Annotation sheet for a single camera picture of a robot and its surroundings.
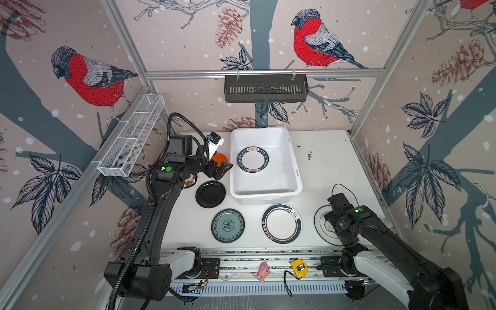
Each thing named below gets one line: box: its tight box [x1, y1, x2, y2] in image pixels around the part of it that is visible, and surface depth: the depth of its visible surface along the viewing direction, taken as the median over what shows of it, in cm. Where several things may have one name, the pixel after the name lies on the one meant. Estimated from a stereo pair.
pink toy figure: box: [257, 260, 272, 284], surface depth 73 cm
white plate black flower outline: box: [313, 204, 343, 247], surface depth 85 cm
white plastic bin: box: [229, 126, 303, 206], surface depth 103 cm
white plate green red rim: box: [260, 203, 303, 245], surface depth 86 cm
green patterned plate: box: [210, 207, 246, 244], surface depth 86 cm
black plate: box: [195, 180, 227, 209], surface depth 95 cm
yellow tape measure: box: [290, 258, 310, 279], surface depth 73 cm
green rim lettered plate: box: [237, 145, 270, 174], surface depth 109 cm
